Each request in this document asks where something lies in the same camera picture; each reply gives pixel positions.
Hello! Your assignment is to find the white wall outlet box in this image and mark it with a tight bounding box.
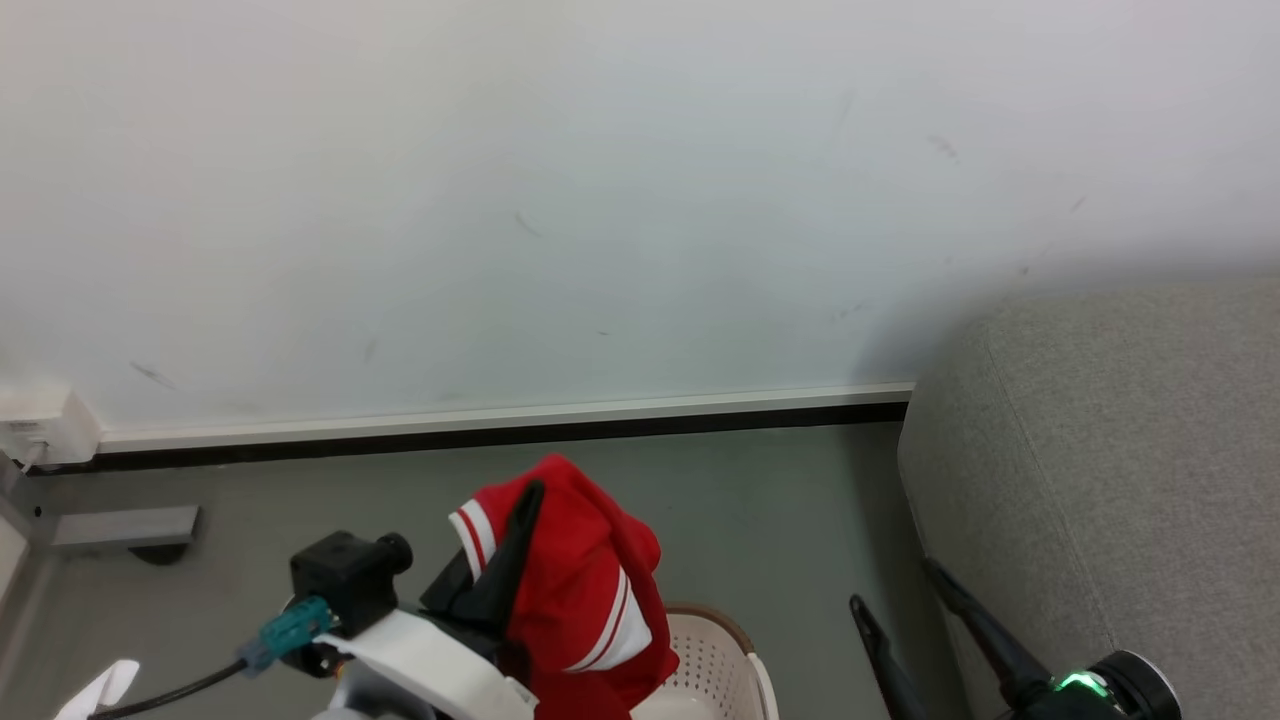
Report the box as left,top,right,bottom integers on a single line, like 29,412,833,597
0,388,102,468

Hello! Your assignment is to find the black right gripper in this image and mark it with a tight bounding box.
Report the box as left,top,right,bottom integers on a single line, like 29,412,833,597
849,557,1183,720

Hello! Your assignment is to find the beige partition panel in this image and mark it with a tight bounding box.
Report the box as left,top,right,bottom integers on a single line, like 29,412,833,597
0,515,31,601

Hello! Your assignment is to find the white wall baseboard strip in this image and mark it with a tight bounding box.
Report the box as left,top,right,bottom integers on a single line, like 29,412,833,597
98,381,916,453

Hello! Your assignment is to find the cream perforated laundry basket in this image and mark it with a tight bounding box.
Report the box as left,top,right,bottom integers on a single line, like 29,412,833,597
630,603,781,720

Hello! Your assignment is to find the red sports jersey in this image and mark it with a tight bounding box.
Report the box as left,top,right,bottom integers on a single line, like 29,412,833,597
447,453,681,720

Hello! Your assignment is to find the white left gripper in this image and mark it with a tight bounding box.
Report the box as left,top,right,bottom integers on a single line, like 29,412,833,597
318,480,547,720

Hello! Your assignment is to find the grey fabric sofa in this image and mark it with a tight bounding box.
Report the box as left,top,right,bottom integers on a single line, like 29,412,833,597
897,275,1280,720

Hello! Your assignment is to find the teal cable connector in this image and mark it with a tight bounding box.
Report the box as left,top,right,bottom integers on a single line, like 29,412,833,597
238,597,333,674

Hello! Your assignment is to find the grey metal frame leg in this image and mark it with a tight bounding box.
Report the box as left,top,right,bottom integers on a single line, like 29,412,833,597
0,450,201,553

